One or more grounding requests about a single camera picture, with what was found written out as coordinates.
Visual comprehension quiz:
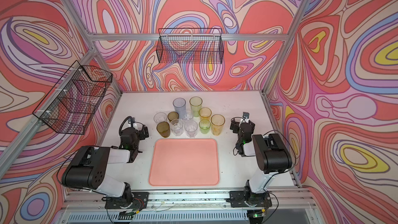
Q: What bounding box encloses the tall light green cup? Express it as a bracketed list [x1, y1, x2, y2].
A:
[189, 96, 203, 117]

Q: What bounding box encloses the short yellow cup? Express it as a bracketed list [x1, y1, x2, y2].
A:
[199, 107, 212, 120]

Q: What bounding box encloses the black wire basket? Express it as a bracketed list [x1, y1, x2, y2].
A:
[32, 61, 113, 135]
[156, 27, 224, 64]

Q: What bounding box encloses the brown dimpled cup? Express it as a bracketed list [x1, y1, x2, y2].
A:
[157, 121, 171, 138]
[167, 111, 179, 122]

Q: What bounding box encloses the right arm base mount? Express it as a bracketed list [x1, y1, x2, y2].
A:
[226, 190, 273, 209]

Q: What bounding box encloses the pink plastic tray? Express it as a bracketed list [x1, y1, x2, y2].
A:
[148, 139, 220, 187]

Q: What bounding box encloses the brown dimpled cup front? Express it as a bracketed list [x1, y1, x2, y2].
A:
[157, 121, 171, 138]

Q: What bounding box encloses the brown dimpled cup rear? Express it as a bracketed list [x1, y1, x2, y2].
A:
[167, 111, 179, 122]

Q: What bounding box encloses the black wire basket back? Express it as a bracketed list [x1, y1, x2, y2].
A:
[156, 27, 224, 64]

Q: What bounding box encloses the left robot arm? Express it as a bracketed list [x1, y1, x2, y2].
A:
[61, 124, 149, 198]

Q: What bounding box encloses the black wire basket left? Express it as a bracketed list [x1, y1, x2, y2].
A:
[32, 61, 113, 135]

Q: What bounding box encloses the tall amber yellow cup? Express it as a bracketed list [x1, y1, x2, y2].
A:
[210, 114, 226, 136]

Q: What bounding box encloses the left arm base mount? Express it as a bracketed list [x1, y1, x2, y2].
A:
[102, 192, 149, 211]

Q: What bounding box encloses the clear faceted cup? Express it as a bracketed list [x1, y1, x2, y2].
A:
[171, 119, 184, 136]
[184, 120, 199, 138]

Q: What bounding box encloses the tall pale blue cup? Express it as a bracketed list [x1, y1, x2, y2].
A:
[173, 97, 186, 119]

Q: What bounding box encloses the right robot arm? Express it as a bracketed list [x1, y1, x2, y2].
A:
[230, 117, 294, 196]

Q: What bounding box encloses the short bright green cup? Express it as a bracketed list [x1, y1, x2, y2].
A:
[199, 119, 211, 134]

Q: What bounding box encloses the aluminium front rail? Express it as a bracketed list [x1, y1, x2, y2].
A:
[61, 188, 317, 213]

